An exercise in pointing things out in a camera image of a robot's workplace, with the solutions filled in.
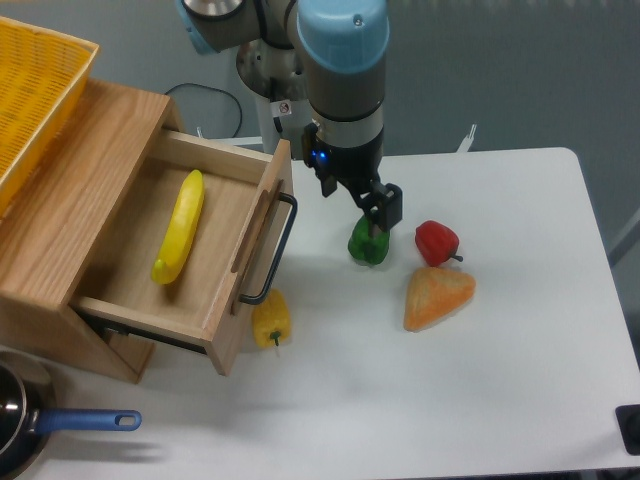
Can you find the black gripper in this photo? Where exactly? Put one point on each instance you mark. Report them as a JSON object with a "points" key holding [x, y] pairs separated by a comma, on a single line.
{"points": [[356, 169]]}

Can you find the yellow toy banana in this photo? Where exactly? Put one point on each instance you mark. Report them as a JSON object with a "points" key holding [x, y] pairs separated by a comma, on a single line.
{"points": [[176, 245]]}

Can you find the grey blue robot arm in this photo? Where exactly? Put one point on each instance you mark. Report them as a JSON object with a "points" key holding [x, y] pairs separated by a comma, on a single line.
{"points": [[317, 70]]}

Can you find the wooden drawer cabinet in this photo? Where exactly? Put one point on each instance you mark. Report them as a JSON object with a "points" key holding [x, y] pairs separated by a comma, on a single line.
{"points": [[51, 230]]}

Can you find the green toy bell pepper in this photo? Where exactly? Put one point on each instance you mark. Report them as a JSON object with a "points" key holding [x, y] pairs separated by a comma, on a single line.
{"points": [[365, 248]]}

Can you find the red toy bell pepper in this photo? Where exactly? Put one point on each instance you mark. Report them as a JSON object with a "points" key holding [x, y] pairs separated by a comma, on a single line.
{"points": [[437, 243]]}

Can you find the orange triangular toy sandwich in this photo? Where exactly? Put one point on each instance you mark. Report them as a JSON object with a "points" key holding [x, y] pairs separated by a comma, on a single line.
{"points": [[434, 293]]}

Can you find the yellow toy bell pepper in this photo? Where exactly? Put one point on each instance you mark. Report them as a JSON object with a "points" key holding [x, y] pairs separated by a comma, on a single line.
{"points": [[271, 321]]}

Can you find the yellow plastic basket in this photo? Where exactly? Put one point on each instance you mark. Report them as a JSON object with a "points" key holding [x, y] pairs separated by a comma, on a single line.
{"points": [[43, 75]]}

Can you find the black clamp at table edge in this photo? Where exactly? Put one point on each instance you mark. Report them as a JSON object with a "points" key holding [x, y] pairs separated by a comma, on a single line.
{"points": [[628, 417]]}

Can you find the black drawer handle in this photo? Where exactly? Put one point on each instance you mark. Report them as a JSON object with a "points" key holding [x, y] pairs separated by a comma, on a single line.
{"points": [[261, 296]]}

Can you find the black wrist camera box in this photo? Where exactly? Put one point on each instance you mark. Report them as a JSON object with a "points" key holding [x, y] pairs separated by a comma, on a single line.
{"points": [[310, 145]]}

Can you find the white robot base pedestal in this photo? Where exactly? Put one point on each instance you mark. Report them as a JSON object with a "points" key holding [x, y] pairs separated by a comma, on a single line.
{"points": [[276, 79]]}

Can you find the black pan blue handle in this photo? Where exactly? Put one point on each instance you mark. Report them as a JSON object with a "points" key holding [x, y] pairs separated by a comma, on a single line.
{"points": [[30, 414]]}

